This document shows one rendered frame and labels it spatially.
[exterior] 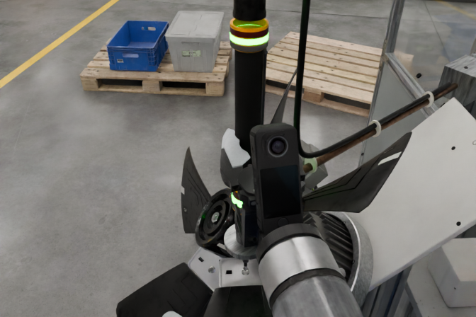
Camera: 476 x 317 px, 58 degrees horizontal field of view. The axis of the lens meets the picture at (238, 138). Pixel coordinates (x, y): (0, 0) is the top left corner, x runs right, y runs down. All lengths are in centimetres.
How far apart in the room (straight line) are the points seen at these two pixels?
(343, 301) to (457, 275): 77
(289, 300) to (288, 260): 4
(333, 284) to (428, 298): 83
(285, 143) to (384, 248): 48
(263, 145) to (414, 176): 52
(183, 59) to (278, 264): 326
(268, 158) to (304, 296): 14
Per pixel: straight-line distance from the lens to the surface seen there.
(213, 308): 73
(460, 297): 119
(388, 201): 92
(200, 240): 80
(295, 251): 41
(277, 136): 43
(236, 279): 76
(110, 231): 253
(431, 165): 90
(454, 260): 117
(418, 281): 125
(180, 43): 355
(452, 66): 104
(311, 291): 39
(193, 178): 102
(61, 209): 274
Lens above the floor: 180
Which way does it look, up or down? 36 degrees down
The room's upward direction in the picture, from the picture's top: straight up
